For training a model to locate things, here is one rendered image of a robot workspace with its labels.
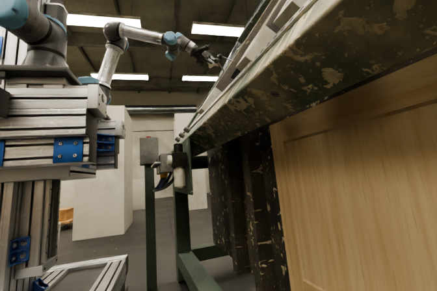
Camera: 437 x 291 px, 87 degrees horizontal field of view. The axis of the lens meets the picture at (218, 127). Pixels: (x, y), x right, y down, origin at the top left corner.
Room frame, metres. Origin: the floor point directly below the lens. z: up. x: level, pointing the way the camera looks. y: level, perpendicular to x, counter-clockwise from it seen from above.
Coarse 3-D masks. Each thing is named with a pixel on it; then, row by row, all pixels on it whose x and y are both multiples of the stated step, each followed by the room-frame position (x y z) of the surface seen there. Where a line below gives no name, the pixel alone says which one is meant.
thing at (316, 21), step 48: (336, 0) 0.22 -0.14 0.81; (384, 0) 0.20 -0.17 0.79; (432, 0) 0.18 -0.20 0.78; (288, 48) 0.30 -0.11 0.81; (336, 48) 0.27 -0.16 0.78; (384, 48) 0.24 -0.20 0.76; (432, 48) 0.22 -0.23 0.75; (240, 96) 0.48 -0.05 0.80; (288, 96) 0.40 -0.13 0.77; (192, 144) 1.03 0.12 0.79
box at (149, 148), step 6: (144, 138) 1.50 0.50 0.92; (150, 138) 1.52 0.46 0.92; (156, 138) 1.53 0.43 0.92; (144, 144) 1.50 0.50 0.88; (150, 144) 1.52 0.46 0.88; (156, 144) 1.53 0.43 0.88; (144, 150) 1.50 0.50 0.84; (150, 150) 1.52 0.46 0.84; (156, 150) 1.53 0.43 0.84; (144, 156) 1.50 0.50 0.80; (150, 156) 1.52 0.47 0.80; (156, 156) 1.53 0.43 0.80; (144, 162) 1.50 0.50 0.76; (150, 162) 1.52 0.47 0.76
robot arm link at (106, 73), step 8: (120, 40) 1.35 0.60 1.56; (112, 48) 1.36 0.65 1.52; (120, 48) 1.38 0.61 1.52; (112, 56) 1.36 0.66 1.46; (104, 64) 1.36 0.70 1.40; (112, 64) 1.37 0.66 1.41; (104, 72) 1.36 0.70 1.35; (112, 72) 1.39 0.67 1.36; (104, 80) 1.36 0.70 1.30; (104, 88) 1.36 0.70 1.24
